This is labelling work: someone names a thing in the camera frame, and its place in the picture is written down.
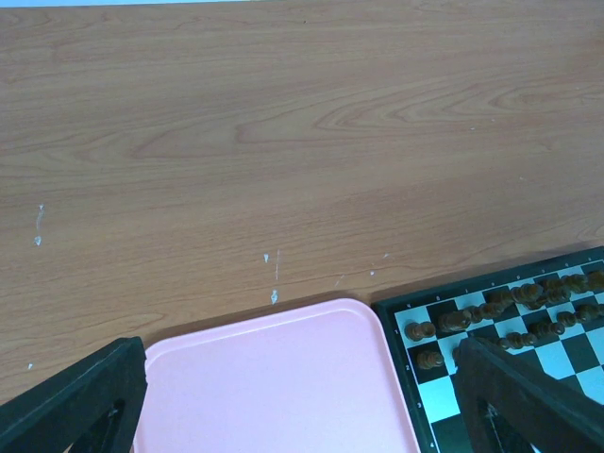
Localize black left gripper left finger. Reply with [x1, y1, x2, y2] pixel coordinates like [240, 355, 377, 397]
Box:
[1, 337, 147, 452]

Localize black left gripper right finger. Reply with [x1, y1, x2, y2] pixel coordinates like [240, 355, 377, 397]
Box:
[454, 337, 603, 452]

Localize brown pawn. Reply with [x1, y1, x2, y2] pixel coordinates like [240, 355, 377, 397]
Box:
[529, 321, 565, 339]
[495, 332, 538, 350]

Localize brown pawn corner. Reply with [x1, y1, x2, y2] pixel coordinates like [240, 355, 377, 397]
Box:
[416, 350, 445, 370]

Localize brown bishop piece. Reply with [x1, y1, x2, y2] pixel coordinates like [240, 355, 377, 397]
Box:
[468, 303, 505, 324]

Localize black white chessboard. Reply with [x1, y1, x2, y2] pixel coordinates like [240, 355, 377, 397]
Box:
[373, 247, 603, 452]

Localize brown queen piece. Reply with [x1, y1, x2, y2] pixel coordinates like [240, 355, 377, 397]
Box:
[487, 283, 544, 308]

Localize brown rook corner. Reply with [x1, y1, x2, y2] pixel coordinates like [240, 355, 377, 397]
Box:
[404, 322, 436, 342]

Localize brown king piece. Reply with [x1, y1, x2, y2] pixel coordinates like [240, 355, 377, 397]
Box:
[540, 270, 603, 294]

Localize pink plastic tray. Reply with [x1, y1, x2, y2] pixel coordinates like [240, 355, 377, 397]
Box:
[133, 298, 419, 452]

